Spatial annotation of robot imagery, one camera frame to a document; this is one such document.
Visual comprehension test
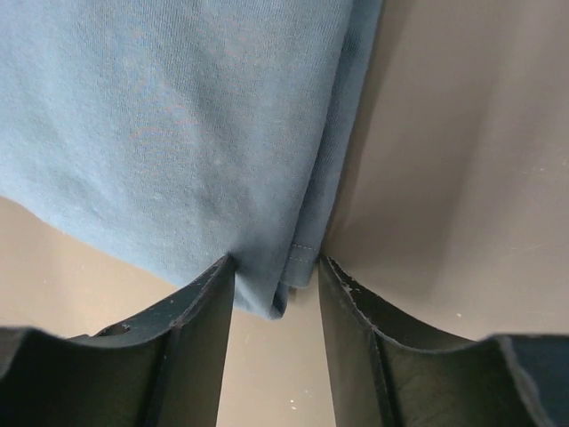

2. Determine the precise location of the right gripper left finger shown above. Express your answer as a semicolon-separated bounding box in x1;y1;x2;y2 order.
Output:
1;257;235;426

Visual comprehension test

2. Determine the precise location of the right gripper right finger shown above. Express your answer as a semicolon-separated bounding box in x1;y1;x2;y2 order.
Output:
318;257;568;426

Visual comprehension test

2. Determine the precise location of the grey-blue t shirt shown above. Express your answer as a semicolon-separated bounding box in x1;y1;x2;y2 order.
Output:
1;1;381;319

